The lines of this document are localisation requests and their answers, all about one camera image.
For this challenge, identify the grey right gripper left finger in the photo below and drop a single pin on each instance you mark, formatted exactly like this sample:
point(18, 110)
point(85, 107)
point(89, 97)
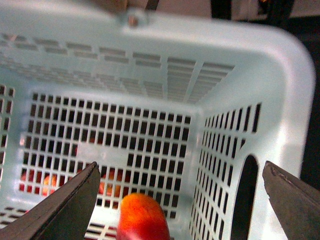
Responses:
point(63, 215)

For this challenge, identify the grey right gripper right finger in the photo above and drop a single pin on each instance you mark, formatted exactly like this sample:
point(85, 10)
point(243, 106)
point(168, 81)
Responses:
point(295, 203)

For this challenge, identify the red orange mango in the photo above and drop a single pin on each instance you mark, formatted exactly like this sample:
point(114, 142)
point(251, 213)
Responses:
point(141, 218)

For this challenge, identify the light blue plastic basket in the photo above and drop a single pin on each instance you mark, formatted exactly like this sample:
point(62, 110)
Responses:
point(185, 110)

